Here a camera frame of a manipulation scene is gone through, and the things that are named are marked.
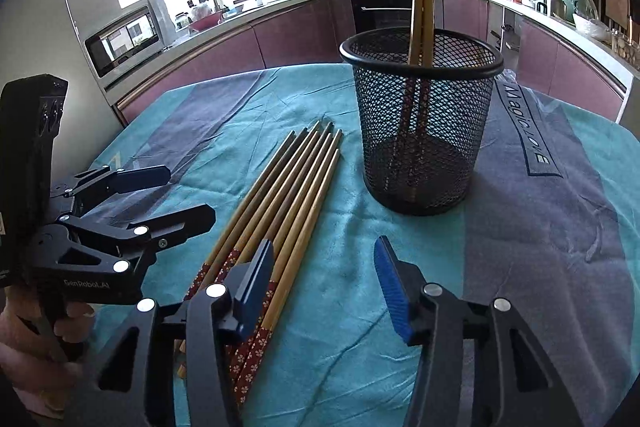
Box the bamboo chopstick red floral end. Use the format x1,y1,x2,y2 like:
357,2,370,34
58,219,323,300
233,122,333,263
409,0,434,202
186,124,343,386
229,132,342,405
397,0,423,181
183,130,298,303
186,128,308,299
207,121,321,281

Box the pink kitchen cabinets left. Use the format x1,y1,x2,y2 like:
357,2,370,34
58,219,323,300
116,0,356,124

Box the pink kitchen cabinets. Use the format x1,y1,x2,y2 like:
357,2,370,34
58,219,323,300
442,0,629,121
116,0,356,124

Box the pink kitchen cabinets right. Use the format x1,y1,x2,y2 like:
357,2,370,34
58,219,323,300
442,0,629,121

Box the person's left hand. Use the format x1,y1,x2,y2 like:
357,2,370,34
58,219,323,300
1,286,82,418

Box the teal and grey tablecloth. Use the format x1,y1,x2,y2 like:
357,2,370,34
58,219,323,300
96,64,639,426

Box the silver toaster oven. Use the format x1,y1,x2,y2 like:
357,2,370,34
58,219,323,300
81,0,177,84

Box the pink bowl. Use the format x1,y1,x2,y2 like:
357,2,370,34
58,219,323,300
190,12,222,32

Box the black mesh utensil holder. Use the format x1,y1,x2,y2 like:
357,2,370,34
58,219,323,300
340,27,503,216

